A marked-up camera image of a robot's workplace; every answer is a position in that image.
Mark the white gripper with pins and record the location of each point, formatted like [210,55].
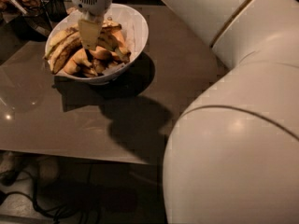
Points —
[90,30]

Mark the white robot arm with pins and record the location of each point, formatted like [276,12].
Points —
[233,155]

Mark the white bowl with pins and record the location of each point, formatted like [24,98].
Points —
[134,29]

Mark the black mesh cup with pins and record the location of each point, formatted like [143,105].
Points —
[55,9]

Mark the black mesh basket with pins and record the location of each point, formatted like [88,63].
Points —
[35,25]

